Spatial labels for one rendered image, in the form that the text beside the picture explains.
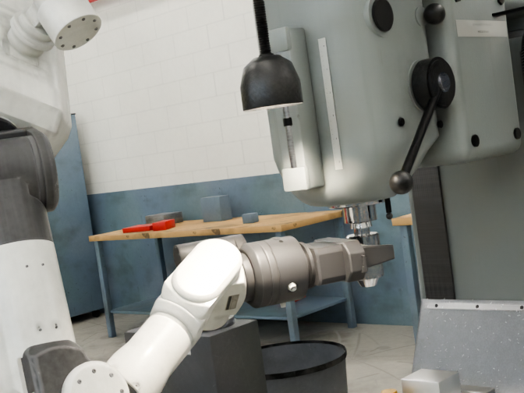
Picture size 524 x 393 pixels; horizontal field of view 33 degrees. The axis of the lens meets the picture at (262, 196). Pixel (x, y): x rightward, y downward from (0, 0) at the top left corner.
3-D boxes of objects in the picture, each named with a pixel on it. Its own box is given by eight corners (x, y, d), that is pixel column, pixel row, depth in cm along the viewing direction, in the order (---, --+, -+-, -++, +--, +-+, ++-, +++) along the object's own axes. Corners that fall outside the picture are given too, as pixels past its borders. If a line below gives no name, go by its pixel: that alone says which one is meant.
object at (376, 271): (366, 273, 127) (362, 238, 126) (391, 274, 123) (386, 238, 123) (344, 280, 124) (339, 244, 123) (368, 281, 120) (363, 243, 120)
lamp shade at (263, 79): (235, 111, 100) (228, 57, 100) (253, 111, 107) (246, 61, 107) (295, 101, 98) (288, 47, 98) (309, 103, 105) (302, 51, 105)
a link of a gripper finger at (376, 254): (393, 262, 122) (354, 270, 120) (390, 239, 122) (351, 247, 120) (398, 263, 121) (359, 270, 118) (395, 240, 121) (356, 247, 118)
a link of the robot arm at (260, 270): (287, 276, 112) (203, 292, 107) (271, 325, 119) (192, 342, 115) (255, 212, 119) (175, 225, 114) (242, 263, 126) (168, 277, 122)
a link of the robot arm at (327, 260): (362, 226, 116) (281, 241, 111) (372, 297, 116) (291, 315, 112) (320, 224, 128) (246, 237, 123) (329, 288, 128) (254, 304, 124)
